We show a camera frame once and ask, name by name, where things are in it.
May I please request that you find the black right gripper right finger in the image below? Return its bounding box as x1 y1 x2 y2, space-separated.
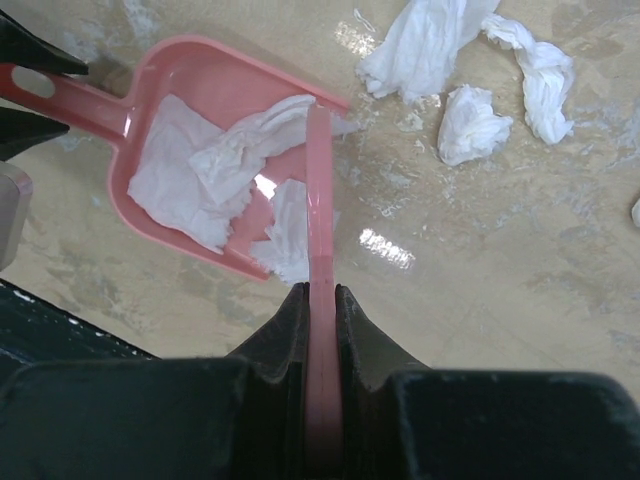
336 286 639 479

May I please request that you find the pink hand brush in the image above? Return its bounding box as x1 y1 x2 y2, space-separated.
304 104 343 479

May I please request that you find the twisted white paper scrap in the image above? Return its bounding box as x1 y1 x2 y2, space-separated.
482 13 575 145

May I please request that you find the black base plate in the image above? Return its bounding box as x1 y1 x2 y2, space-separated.
1 281 158 392

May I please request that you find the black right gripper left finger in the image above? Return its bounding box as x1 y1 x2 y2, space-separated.
1 285 306 479

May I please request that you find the small white paper scrap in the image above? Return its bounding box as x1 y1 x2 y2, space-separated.
437 84 513 167

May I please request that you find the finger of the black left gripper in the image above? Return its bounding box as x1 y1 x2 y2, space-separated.
1 19 89 75
0 107 70 161

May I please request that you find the pink dustpan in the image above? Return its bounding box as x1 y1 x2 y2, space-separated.
1 34 349 281

